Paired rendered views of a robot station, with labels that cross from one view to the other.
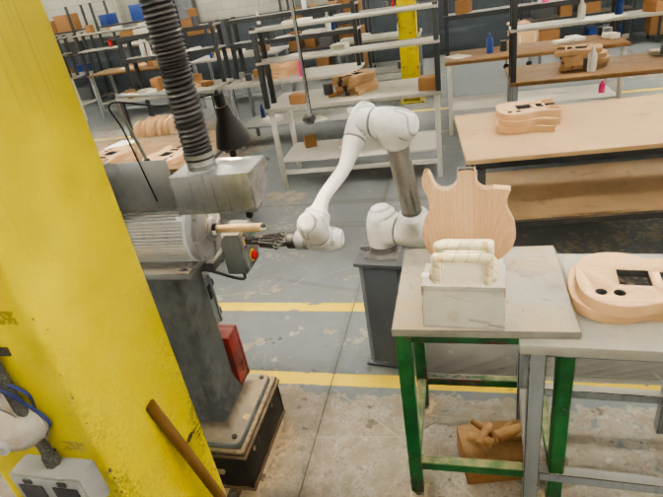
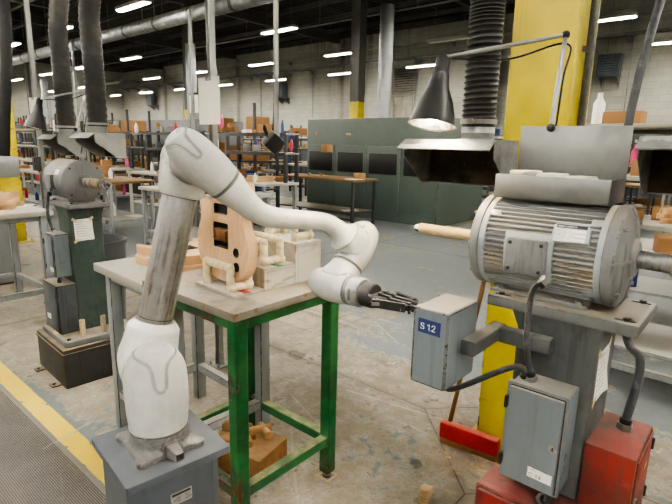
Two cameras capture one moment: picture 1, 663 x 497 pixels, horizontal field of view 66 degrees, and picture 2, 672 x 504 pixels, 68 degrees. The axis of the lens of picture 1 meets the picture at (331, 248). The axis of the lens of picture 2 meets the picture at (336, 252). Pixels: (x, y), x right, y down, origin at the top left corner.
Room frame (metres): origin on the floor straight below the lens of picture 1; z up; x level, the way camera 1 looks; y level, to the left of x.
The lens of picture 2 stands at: (3.34, 0.65, 1.50)
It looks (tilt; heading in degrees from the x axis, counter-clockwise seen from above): 12 degrees down; 204
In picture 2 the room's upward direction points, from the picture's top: 1 degrees clockwise
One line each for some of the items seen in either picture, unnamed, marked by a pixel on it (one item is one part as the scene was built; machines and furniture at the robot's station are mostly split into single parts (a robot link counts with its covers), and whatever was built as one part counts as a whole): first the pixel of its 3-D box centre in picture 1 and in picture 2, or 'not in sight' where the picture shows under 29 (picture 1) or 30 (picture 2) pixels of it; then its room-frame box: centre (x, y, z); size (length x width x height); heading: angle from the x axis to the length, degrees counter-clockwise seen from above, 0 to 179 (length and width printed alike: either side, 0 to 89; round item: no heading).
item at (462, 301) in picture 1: (464, 295); (287, 256); (1.46, -0.43, 1.02); 0.27 x 0.15 x 0.17; 71
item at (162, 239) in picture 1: (168, 230); (550, 247); (1.91, 0.64, 1.25); 0.41 x 0.27 x 0.26; 74
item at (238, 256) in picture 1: (225, 254); (472, 354); (2.11, 0.49, 0.99); 0.24 x 0.21 x 0.26; 74
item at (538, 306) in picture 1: (479, 359); (244, 364); (1.64, -0.54, 0.55); 0.62 x 0.58 x 0.76; 74
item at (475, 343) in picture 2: (218, 255); (484, 337); (2.06, 0.50, 1.02); 0.19 x 0.04 x 0.04; 164
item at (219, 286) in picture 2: not in sight; (229, 286); (1.75, -0.53, 0.94); 0.27 x 0.15 x 0.01; 71
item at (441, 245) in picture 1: (463, 246); not in sight; (1.49, -0.44, 1.20); 0.20 x 0.03 x 0.03; 70
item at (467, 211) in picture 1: (468, 216); (225, 230); (1.76, -0.54, 1.17); 0.35 x 0.04 x 0.40; 71
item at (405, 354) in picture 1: (411, 418); (328, 386); (1.48, -0.20, 0.45); 0.05 x 0.05 x 0.90; 74
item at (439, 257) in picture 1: (462, 257); not in sight; (1.42, -0.41, 1.20); 0.20 x 0.03 x 0.03; 70
